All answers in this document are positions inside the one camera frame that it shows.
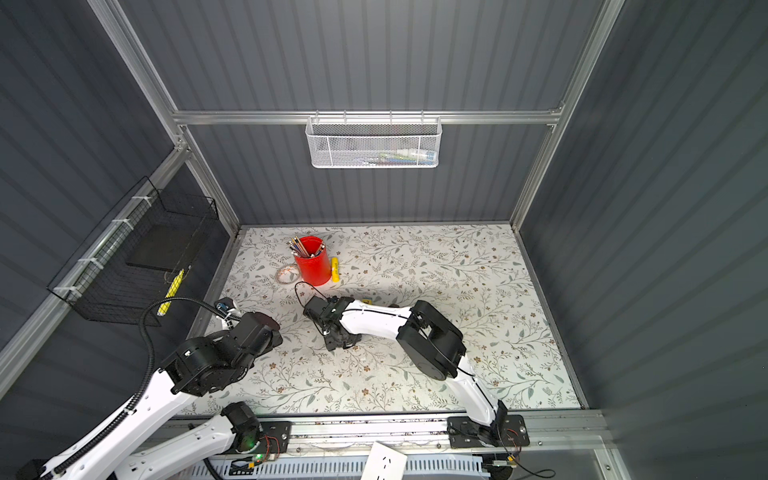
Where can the red pencil cup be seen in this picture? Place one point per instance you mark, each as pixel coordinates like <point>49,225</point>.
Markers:
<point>315,271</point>

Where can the tape roll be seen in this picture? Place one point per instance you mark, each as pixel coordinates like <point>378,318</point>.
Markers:
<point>288,274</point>

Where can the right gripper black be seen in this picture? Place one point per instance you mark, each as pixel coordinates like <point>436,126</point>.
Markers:
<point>329,343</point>

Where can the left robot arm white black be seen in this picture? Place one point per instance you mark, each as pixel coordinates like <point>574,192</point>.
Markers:
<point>199,366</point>

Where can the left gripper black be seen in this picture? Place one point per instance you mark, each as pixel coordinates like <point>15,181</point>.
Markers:
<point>277,341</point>

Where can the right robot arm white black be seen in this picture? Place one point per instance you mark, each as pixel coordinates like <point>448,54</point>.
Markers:
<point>432,342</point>

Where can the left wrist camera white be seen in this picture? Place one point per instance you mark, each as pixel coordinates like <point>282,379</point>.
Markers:
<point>228,311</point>

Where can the black wire basket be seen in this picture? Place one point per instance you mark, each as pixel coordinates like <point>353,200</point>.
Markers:
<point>133,262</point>

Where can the pencils in cup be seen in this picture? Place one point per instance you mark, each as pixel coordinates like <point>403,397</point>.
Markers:
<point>306,247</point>

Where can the white wire basket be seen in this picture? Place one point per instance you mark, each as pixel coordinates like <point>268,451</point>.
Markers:
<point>374,145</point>

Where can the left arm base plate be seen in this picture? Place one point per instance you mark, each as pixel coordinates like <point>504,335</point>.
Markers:
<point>270,438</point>

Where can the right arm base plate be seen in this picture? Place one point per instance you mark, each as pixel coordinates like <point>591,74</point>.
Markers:
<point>464,433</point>

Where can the yellow marker in basket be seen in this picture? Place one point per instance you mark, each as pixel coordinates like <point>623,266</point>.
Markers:
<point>164,307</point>

